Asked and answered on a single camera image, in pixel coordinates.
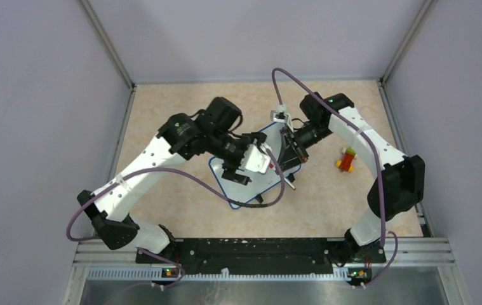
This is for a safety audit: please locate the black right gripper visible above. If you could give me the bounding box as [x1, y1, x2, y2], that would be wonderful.
[275, 122, 333, 175]

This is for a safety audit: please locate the blue framed whiteboard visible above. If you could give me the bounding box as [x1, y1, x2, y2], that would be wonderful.
[208, 123, 285, 210]

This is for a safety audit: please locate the white marker pen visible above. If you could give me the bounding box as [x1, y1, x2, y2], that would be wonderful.
[269, 163, 297, 191]

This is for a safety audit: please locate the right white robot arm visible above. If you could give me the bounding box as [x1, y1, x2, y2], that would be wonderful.
[278, 93, 425, 262]

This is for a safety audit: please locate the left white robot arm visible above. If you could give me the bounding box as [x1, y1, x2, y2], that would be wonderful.
[77, 97, 272, 263]

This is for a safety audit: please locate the black whiteboard foot clip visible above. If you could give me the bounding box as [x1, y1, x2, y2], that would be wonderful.
[255, 194, 264, 204]
[286, 173, 295, 183]

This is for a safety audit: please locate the colourful toy block figure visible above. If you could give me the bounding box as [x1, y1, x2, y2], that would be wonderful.
[336, 147, 358, 173]

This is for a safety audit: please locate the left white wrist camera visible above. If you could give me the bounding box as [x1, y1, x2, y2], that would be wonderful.
[239, 143, 272, 174]

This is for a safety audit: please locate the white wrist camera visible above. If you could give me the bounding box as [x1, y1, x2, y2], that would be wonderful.
[270, 104, 294, 132]
[239, 143, 272, 174]

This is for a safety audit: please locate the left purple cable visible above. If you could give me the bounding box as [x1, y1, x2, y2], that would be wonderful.
[65, 148, 287, 243]

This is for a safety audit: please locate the purple cable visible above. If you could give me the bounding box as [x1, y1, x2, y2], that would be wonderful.
[271, 67, 399, 287]
[65, 148, 287, 243]

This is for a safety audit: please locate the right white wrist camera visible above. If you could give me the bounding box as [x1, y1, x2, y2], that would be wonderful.
[270, 104, 294, 132]

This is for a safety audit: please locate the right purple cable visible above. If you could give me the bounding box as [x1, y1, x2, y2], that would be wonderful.
[271, 67, 399, 287]

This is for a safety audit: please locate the aluminium frame rail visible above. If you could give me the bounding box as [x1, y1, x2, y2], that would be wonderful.
[64, 238, 455, 304]

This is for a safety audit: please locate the white slotted cable duct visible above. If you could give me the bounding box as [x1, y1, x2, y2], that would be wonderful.
[87, 267, 351, 281]

